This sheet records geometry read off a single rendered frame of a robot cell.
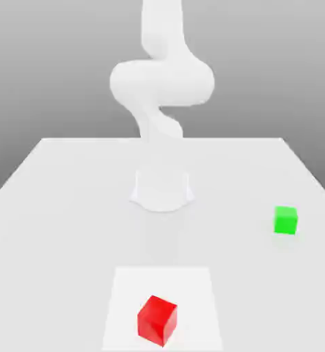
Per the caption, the small green cube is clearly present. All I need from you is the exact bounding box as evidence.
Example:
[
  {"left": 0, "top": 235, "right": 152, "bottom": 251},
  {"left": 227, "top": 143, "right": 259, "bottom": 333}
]
[{"left": 273, "top": 205, "right": 299, "bottom": 236}]

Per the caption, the small red cube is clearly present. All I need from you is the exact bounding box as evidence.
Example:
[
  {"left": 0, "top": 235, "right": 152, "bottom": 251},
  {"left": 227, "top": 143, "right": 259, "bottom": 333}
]
[{"left": 137, "top": 294, "right": 179, "bottom": 348}]

